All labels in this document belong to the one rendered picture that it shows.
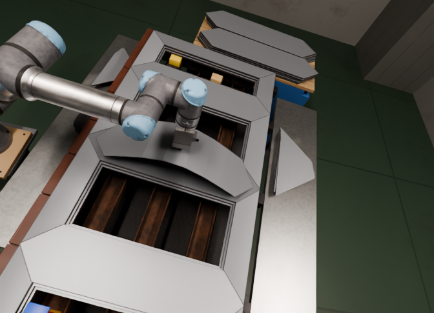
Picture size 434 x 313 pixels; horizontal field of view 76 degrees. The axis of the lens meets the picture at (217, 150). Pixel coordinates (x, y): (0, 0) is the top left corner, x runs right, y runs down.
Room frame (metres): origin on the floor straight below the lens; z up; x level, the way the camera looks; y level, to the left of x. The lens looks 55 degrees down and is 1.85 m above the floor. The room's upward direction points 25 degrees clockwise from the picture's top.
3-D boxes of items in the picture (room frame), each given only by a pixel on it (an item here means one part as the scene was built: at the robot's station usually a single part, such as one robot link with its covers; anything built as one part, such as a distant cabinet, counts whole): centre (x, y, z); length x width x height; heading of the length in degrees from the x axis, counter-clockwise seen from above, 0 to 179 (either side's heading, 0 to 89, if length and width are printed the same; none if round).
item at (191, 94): (0.56, 0.13, 1.24); 0.09 x 0.08 x 0.11; 95
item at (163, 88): (0.54, 0.23, 1.24); 0.11 x 0.11 x 0.08; 5
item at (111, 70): (1.04, 0.69, 0.70); 0.39 x 0.12 x 0.04; 8
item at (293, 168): (0.89, -0.39, 0.77); 0.45 x 0.20 x 0.04; 8
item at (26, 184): (0.69, 0.67, 0.66); 1.30 x 0.20 x 0.03; 8
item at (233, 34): (1.61, 0.03, 0.82); 0.80 x 0.40 x 0.06; 98
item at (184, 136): (0.56, 0.12, 1.08); 0.10 x 0.09 x 0.16; 106
